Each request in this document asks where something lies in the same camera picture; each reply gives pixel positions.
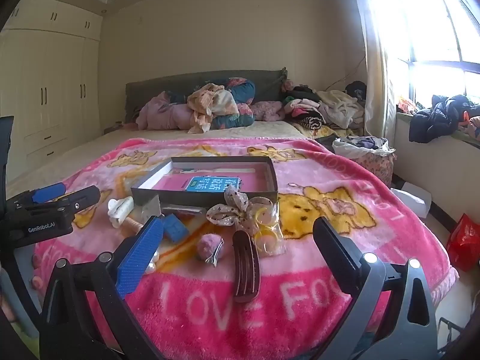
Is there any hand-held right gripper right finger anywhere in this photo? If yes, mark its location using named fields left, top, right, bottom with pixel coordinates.
left=312, top=217, right=440, bottom=360

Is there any teal floral pillow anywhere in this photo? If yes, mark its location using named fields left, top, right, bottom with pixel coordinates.
left=204, top=77, right=256, bottom=128

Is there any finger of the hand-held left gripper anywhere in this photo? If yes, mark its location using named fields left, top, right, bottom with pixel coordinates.
left=45, top=185, right=102, bottom=229
left=7, top=182, right=67, bottom=208

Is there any brown hair clip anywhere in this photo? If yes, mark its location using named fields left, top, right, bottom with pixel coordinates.
left=232, top=229, right=261, bottom=304

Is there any cream wardrobe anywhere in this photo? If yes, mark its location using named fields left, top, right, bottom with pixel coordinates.
left=0, top=0, right=104, bottom=182

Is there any beige bed sheet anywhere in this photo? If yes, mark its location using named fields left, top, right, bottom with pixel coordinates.
left=7, top=122, right=361, bottom=196

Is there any orange spiral hair tie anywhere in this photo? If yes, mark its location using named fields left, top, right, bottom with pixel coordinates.
left=122, top=217, right=146, bottom=235

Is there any bag of yellow hair ties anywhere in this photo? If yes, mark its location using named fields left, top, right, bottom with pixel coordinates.
left=252, top=202, right=286, bottom=257

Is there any pink cartoon blanket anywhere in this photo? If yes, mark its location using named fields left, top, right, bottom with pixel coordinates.
left=32, top=137, right=460, bottom=360

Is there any small blue box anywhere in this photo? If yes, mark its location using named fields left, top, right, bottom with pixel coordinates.
left=162, top=214, right=190, bottom=242

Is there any pink pompom hair clip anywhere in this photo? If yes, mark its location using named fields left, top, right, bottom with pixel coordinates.
left=197, top=233, right=225, bottom=268

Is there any white box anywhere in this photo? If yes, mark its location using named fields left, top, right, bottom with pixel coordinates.
left=390, top=182, right=433, bottom=219

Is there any dark navy jacket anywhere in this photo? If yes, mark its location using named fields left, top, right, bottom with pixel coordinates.
left=409, top=94, right=480, bottom=144

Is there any pile of clothes on bed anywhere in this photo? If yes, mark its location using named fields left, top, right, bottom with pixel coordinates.
left=125, top=68, right=287, bottom=121

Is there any shallow grey cardboard box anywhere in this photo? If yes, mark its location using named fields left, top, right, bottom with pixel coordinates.
left=130, top=156, right=279, bottom=209

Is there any teal booklet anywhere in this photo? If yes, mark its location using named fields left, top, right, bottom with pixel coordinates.
left=184, top=175, right=241, bottom=193

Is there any pink fuzzy garment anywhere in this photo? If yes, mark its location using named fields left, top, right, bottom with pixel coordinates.
left=249, top=100, right=286, bottom=122

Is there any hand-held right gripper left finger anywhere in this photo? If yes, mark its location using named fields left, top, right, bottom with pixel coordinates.
left=39, top=215, right=166, bottom=360

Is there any pink quilt bundle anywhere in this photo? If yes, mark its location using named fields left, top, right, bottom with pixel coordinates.
left=136, top=92, right=196, bottom=131

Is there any orange cloth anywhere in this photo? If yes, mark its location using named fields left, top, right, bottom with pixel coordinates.
left=397, top=97, right=418, bottom=115

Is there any peach floral cloth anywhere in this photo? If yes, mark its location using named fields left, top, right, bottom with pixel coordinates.
left=187, top=84, right=241, bottom=134

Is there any red plastic bag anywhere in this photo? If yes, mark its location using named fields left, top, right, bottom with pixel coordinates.
left=446, top=214, right=480, bottom=272

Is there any beige curtain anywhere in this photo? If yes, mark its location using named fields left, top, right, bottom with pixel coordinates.
left=349, top=0, right=399, bottom=147

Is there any pearl hair clip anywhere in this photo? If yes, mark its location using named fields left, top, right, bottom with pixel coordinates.
left=144, top=249, right=158, bottom=275

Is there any floral laundry bag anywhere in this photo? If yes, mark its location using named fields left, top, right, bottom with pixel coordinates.
left=332, top=136, right=397, bottom=189

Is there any clear plastic packet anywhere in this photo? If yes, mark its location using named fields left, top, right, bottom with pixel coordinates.
left=161, top=203, right=207, bottom=218

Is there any polka dot bow hair tie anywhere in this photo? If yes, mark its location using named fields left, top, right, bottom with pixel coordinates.
left=205, top=187, right=276, bottom=238

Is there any white claw hair clip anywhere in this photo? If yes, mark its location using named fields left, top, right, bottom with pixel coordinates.
left=107, top=196, right=135, bottom=229

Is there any window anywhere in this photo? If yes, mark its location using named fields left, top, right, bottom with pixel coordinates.
left=379, top=0, right=480, bottom=110

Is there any grey earring card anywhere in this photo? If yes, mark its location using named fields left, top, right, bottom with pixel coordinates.
left=142, top=195, right=163, bottom=226

